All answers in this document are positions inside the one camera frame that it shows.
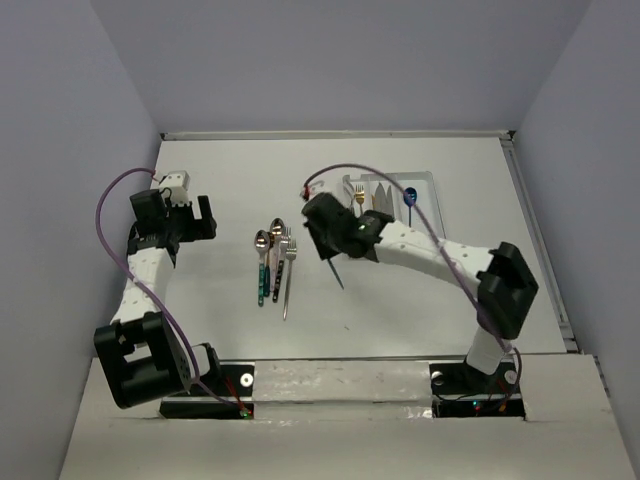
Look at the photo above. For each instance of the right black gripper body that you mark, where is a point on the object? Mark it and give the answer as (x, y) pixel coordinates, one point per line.
(333, 242)

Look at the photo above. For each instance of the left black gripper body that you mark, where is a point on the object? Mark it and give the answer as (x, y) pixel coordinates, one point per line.
(180, 221)

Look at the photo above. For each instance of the all silver fork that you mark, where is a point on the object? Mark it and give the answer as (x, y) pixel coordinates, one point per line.
(290, 254)

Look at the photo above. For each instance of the gold fork green handle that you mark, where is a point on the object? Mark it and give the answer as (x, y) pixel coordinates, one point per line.
(359, 196)

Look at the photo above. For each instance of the pink handled spoon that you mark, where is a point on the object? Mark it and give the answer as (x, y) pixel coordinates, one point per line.
(276, 230)

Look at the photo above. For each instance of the teal handled spoon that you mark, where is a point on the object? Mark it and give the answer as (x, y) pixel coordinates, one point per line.
(262, 244)

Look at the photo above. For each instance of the blue metallic spoon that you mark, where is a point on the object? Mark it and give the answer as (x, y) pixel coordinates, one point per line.
(410, 196)

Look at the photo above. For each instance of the pink handled fork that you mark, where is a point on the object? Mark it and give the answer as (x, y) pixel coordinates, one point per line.
(349, 190)

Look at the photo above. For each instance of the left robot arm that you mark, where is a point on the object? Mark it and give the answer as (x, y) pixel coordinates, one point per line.
(142, 351)

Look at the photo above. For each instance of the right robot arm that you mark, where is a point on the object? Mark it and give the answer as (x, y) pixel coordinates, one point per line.
(498, 281)

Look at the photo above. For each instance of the white compartment tray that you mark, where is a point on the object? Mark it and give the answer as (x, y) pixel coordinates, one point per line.
(371, 192)

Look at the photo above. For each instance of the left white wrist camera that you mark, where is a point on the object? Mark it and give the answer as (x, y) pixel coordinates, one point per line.
(174, 187)

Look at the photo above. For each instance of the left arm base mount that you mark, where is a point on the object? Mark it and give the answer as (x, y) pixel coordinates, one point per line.
(226, 397)

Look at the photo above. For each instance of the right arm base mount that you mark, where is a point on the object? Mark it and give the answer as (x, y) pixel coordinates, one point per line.
(459, 391)

